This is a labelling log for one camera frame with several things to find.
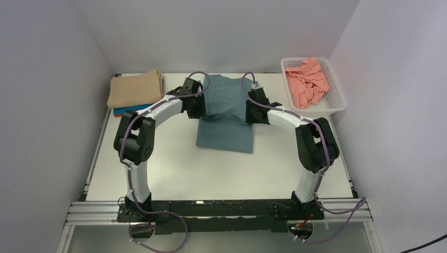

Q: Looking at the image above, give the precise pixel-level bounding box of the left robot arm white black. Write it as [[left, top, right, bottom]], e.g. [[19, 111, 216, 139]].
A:
[[113, 77, 206, 213]]

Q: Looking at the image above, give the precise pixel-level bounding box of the black cable at corner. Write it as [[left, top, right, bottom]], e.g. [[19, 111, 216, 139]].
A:
[[400, 233, 447, 253]]

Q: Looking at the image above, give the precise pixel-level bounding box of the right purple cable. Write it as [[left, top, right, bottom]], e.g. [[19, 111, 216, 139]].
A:
[[241, 72, 368, 245]]

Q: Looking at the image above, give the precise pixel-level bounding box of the teal blue t shirt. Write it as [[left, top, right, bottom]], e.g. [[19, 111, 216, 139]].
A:
[[196, 74, 254, 153]]

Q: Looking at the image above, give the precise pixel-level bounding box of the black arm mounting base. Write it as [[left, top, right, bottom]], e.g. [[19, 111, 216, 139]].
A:
[[116, 199, 324, 235]]

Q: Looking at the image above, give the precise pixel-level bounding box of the white plastic basket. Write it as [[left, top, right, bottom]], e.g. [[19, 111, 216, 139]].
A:
[[280, 57, 346, 116]]

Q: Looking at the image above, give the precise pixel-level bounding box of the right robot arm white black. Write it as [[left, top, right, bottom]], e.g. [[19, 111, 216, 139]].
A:
[[245, 88, 339, 210]]

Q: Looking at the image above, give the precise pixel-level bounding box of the aluminium frame rail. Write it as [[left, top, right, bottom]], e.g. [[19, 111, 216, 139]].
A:
[[65, 199, 373, 226]]

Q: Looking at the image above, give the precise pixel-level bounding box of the salmon pink t shirt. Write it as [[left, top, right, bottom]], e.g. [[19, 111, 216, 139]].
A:
[[285, 57, 330, 109]]

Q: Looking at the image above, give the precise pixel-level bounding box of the folded beige t shirt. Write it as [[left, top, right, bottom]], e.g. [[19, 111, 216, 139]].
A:
[[107, 70, 163, 109]]

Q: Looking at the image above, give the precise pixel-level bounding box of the folded blue t shirt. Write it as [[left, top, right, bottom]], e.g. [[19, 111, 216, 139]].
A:
[[111, 80, 164, 113]]

